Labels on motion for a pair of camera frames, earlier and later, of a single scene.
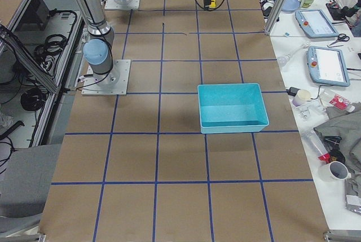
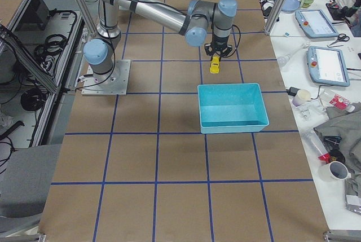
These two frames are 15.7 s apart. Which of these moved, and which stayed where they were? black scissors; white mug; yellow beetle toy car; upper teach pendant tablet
Moved: yellow beetle toy car
Stayed: black scissors; upper teach pendant tablet; white mug
